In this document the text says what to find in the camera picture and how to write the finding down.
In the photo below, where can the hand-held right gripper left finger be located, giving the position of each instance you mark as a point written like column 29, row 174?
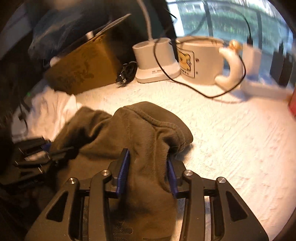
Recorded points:
column 122, row 173

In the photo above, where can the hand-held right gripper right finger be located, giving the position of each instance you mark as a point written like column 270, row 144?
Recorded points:
column 173, row 178

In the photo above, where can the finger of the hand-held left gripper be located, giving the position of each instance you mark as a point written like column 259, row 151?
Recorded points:
column 34, row 146
column 62, row 153

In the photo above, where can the dark olive t-shirt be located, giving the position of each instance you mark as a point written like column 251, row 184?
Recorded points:
column 143, row 129

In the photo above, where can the white crumpled garment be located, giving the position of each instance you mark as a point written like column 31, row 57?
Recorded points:
column 46, row 106

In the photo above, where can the brown cardboard box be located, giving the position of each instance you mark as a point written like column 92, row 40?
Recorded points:
column 81, row 67

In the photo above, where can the white desk lamp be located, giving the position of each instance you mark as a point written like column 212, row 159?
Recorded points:
column 155, row 58

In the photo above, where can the white power strip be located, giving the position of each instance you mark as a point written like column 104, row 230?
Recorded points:
column 261, row 89

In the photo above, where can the red can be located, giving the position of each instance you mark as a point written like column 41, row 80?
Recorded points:
column 293, row 104

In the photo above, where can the white charger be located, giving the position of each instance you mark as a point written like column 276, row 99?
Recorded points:
column 252, row 60

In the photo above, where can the black charger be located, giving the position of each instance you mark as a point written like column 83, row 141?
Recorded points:
column 283, row 69

